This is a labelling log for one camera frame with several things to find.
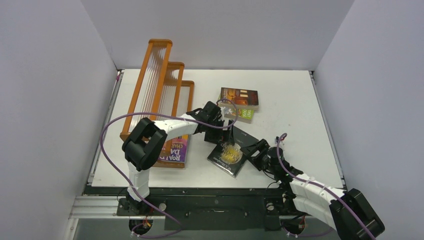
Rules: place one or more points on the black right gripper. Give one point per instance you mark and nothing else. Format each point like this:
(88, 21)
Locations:
(259, 152)

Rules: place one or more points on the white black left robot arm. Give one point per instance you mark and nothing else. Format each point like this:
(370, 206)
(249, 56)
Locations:
(143, 147)

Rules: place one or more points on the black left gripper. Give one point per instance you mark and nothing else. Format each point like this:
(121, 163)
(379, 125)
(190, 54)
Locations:
(222, 137)

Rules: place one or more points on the colourful Roald Dahl paperback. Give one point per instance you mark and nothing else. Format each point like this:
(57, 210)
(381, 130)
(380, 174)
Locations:
(174, 152)

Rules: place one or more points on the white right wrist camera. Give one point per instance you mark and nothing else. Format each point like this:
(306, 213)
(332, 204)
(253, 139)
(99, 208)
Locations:
(279, 139)

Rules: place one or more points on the green cover paperback book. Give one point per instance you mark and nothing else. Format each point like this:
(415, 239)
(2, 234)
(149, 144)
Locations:
(230, 112)

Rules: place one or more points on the dark Moon and Sixpence book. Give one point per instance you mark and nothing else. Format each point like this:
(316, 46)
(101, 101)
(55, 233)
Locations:
(229, 157)

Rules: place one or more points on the orange wooden file rack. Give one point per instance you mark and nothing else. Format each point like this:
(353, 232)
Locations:
(160, 88)

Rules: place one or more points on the aluminium rail frame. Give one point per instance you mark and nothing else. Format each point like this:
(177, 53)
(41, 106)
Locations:
(91, 219)

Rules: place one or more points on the brown cover paperback book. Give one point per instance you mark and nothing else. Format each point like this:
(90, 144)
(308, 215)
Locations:
(242, 98)

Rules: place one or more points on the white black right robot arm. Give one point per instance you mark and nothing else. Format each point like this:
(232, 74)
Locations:
(348, 212)

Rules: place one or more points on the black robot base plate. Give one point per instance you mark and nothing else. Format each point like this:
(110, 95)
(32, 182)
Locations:
(221, 209)

